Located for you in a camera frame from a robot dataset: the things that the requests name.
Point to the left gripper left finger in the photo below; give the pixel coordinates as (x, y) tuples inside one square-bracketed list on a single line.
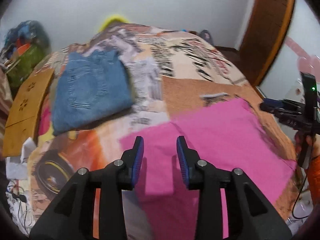
[(70, 215)]

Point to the folded blue jeans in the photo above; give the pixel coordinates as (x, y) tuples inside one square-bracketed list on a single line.
[(90, 88)]

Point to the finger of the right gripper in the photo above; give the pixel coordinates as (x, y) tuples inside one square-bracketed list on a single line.
[(272, 103)]

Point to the bamboo lap tray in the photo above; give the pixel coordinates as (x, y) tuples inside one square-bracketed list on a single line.
[(24, 115)]

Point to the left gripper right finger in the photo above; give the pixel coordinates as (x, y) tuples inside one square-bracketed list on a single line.
[(228, 198)]

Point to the frosted sliding wardrobe door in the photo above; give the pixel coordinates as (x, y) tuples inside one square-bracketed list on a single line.
[(299, 53)]

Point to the right hand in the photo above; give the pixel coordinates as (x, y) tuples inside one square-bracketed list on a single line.
[(299, 139)]

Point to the white patterned cloth with cables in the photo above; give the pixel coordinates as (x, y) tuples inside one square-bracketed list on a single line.
[(17, 191)]

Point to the grey backpack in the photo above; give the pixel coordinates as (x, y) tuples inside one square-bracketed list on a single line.
[(205, 34)]

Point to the yellow curved headboard cushion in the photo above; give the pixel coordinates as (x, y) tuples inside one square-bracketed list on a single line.
[(115, 18)]

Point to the printed bed cover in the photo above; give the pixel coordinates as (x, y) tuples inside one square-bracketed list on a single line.
[(169, 72)]

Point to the pink pants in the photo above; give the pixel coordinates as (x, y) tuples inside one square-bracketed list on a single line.
[(229, 136)]

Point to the green storage bag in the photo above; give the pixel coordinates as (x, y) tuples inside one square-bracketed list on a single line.
[(24, 65)]

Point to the wooden wardrobe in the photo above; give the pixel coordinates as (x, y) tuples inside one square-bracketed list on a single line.
[(264, 36)]

